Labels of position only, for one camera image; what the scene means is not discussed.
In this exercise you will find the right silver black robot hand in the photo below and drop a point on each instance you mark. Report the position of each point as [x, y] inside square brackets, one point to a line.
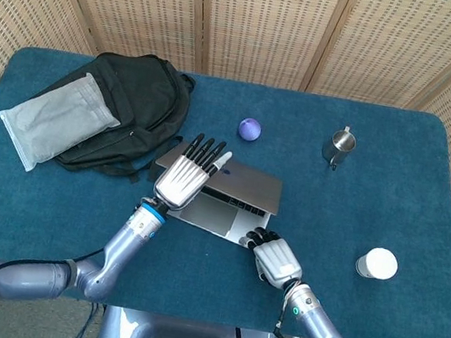
[277, 261]

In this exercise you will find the grey padded pouch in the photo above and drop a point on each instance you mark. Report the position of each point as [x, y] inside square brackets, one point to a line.
[53, 120]

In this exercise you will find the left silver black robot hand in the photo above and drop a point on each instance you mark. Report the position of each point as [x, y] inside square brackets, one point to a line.
[180, 181]

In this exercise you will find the purple ball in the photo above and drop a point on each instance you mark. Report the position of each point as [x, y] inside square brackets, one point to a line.
[250, 129]

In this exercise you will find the blue table mat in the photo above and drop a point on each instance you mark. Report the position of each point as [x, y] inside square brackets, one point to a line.
[352, 206]

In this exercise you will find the silver laptop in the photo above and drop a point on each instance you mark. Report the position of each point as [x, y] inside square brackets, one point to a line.
[249, 183]

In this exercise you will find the black backpack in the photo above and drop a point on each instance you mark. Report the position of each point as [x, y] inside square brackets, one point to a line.
[147, 92]

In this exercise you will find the white paper cup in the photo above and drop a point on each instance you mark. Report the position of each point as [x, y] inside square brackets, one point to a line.
[378, 264]

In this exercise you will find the stainless steel mug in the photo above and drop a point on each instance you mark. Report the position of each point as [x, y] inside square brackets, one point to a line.
[337, 150]

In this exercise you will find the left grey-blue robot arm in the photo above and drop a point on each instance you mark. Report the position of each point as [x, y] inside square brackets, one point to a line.
[123, 247]

